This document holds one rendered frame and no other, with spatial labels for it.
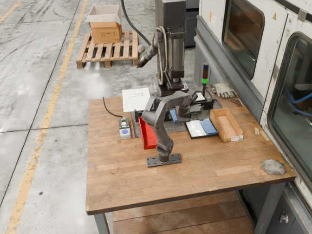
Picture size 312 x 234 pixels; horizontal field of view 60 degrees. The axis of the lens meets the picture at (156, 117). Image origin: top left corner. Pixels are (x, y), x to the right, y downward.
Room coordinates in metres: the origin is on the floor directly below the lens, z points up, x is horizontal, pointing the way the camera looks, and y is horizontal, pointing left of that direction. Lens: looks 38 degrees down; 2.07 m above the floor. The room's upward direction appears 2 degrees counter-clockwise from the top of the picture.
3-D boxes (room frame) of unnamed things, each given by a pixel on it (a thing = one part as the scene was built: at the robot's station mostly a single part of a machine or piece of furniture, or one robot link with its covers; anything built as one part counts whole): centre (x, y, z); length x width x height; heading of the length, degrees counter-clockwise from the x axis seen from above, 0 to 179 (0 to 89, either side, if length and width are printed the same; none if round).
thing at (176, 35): (1.50, -0.13, 1.37); 0.11 x 0.09 x 0.30; 99
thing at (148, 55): (1.76, 0.03, 1.25); 0.19 x 0.07 x 0.19; 99
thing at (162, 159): (1.08, -0.04, 0.94); 0.20 x 0.07 x 0.08; 99
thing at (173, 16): (1.63, -0.12, 1.44); 0.17 x 0.13 x 0.42; 9
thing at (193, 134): (1.34, -0.29, 0.91); 0.17 x 0.16 x 0.02; 99
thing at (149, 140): (1.31, 0.04, 0.93); 0.25 x 0.12 x 0.06; 9
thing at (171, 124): (1.58, -0.15, 0.88); 0.65 x 0.50 x 0.03; 99
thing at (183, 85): (1.57, -0.11, 1.22); 0.26 x 0.18 x 0.30; 9
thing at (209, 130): (1.33, -0.34, 0.93); 0.15 x 0.07 x 0.03; 12
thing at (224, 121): (1.34, -0.45, 0.93); 0.25 x 0.13 x 0.08; 9
